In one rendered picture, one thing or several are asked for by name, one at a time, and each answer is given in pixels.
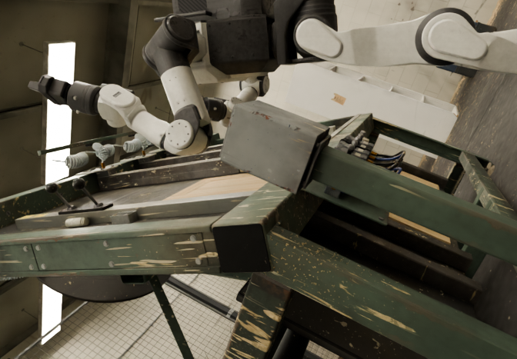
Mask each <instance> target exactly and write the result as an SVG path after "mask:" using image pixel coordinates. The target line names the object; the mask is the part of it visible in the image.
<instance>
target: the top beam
mask: <svg viewBox="0 0 517 359"><path fill-rule="evenodd" d="M219 138H220V136H219V133H215V134H213V136H212V140H211V141H210V144H209V146H214V145H217V144H216V139H219ZM154 153H156V155H154V156H155V160H158V159H163V158H167V156H166V151H165V150H164V151H157V152H153V154H154ZM114 165H115V166H116V165H118V167H117V168H115V170H116V173H120V172H126V171H135V170H140V167H139V163H138V159H135V160H130V161H121V162H119V163H115V164H114ZM76 178H83V179H84V180H85V189H86V190H87V191H88V192H89V194H93V193H95V192H97V191H100V187H99V184H98V179H97V174H96V173H90V174H85V175H76V176H73V177H70V178H66V179H64V180H61V181H57V182H56V184H57V185H58V190H57V192H58V193H59V194H60V195H61V196H62V197H63V198H64V199H65V200H66V201H67V202H68V203H69V202H71V201H74V200H77V199H79V198H83V197H85V196H87V195H86V193H85V192H84V191H83V190H77V189H74V188H73V186H72V182H73V181H74V180H75V179H76ZM64 204H65V203H64V202H63V201H62V200H61V199H60V198H59V197H58V196H57V195H56V194H55V193H53V194H50V193H48V192H47V191H46V190H45V185H44V186H41V187H38V188H34V189H32V190H28V191H24V192H22V193H18V194H14V195H12V196H8V197H6V198H2V199H0V228H3V227H6V226H9V225H10V224H14V223H15V219H18V218H21V217H24V216H26V215H31V214H41V213H42V212H45V211H48V210H51V209H53V208H57V207H58V206H61V205H64Z"/></svg>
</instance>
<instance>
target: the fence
mask: <svg viewBox="0 0 517 359"><path fill-rule="evenodd" d="M254 192H256V191H244V192H237V193H229V194H216V195H209V196H201V197H193V198H180V199H173V200H165V201H152V202H145V203H137V204H124V205H116V206H112V207H110V208H107V209H105V210H104V211H91V212H83V213H75V214H61V215H58V212H52V213H45V214H47V215H44V216H41V217H36V216H37V215H40V214H31V215H34V216H31V215H26V216H31V217H30V218H23V217H22V218H18V219H15V223H16V226H17V229H18V230H26V229H35V228H52V227H61V226H65V221H66V220H67V219H69V218H88V219H89V224H96V223H105V222H111V218H110V216H112V215H114V214H117V213H119V212H125V211H136V212H137V215H138V219H139V220H140V219H149V218H166V217H175V216H184V215H193V214H210V213H219V212H228V211H231V210H232V209H233V208H234V207H236V206H237V205H238V204H240V203H241V202H243V201H244V200H245V199H246V198H248V197H249V196H250V195H251V194H253V193H254Z"/></svg>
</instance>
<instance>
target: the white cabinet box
mask: <svg viewBox="0 0 517 359"><path fill-rule="evenodd" d="M285 102H288V103H289V104H292V105H295V106H298V107H300V108H304V109H305V110H308V111H311V112H314V113H316V114H318V115H322V116H324V117H327V118H330V119H337V118H345V117H350V116H356V115H357V114H362V115H363V114H368V113H372V115H373V117H374V118H378V119H381V120H383V121H387V122H388V123H391V124H394V125H397V126H399V127H402V128H405V129H408V130H410V131H413V132H416V133H419V134H421V135H424V136H427V137H429V138H433V139H435V140H437V141H441V142H443V143H445V141H446V139H447V137H448V136H449V134H450V132H451V130H452V128H453V126H454V124H455V122H456V120H457V118H458V116H459V113H458V110H457V107H456V106H455V105H452V104H449V103H448V102H445V101H441V100H438V99H436V98H432V97H429V96H427V95H423V94H420V93H418V92H415V91H411V90H408V89H406V88H403V87H400V86H398V85H394V84H391V83H388V82H386V81H382V80H379V79H377V78H373V77H370V76H367V75H364V74H361V73H359V72H356V71H353V70H350V69H347V68H343V67H341V66H338V65H334V64H332V63H329V62H326V61H322V62H313V63H303V64H297V65H295V69H294V71H293V74H292V79H291V81H290V85H289V89H288V92H287V95H286V97H285ZM379 138H383V139H385V140H387V141H390V142H393V143H396V144H397V145H401V146H403V147H406V148H409V149H412V150H413V151H417V152H419V153H422V154H424V155H428V156H429V157H432V158H435V159H437V157H438V155H434V154H432V153H430V152H427V151H424V150H422V149H419V148H416V147H413V146H411V145H407V144H406V143H403V142H400V141H397V140H395V139H393V138H389V137H387V136H384V135H381V134H379Z"/></svg>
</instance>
